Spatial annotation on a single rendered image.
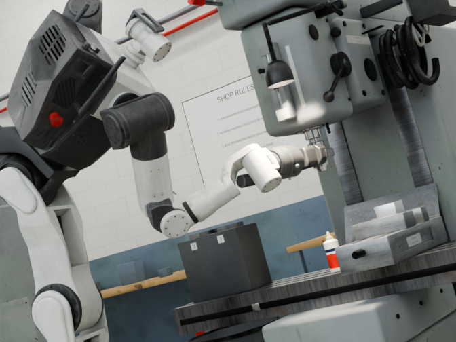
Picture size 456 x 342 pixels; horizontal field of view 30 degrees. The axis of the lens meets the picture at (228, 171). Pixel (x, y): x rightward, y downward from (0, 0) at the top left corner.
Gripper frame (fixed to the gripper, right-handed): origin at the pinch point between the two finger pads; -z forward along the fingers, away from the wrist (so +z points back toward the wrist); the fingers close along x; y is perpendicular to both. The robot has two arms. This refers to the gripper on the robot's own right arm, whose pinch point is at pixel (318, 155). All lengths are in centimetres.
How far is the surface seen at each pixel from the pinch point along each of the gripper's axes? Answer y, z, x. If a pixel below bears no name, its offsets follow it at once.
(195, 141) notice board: -78, -322, 438
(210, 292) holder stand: 30, 16, 42
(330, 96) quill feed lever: -12.8, 7.1, -15.6
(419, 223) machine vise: 24.5, -6.9, -21.3
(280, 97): -16.7, 12.4, -3.6
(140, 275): 28, -276, 509
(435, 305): 47, -13, -14
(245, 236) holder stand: 16.4, 8.2, 29.0
